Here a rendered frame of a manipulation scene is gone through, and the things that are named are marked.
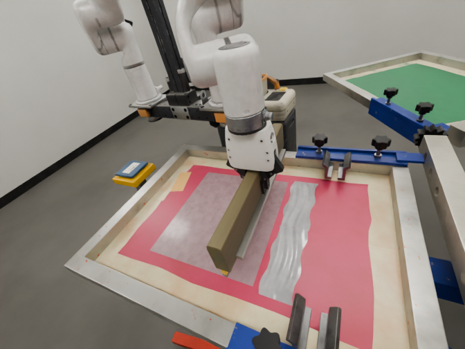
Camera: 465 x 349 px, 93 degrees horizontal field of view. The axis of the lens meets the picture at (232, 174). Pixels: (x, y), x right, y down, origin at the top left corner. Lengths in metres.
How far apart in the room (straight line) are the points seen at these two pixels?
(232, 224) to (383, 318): 0.31
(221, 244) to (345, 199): 0.41
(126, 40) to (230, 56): 0.80
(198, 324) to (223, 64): 0.45
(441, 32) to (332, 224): 3.92
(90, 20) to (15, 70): 3.00
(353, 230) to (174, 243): 0.46
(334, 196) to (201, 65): 0.48
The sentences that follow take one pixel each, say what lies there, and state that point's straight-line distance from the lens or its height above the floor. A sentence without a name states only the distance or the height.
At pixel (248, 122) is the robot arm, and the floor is 1.27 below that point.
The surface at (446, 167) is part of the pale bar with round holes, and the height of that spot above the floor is 1.04.
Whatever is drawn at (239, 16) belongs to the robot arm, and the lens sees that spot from 0.82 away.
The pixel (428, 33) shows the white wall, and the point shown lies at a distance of 4.33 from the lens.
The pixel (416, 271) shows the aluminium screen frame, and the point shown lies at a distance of 0.55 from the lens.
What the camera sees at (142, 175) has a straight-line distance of 0.99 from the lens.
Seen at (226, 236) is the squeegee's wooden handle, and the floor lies 1.14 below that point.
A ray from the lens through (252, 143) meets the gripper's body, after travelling 0.42.
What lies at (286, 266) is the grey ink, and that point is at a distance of 0.54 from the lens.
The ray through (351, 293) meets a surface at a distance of 0.54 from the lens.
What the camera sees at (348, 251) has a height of 0.96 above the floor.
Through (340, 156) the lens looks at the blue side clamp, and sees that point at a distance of 0.76.
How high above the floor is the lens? 1.44
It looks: 38 degrees down
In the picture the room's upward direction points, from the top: 14 degrees counter-clockwise
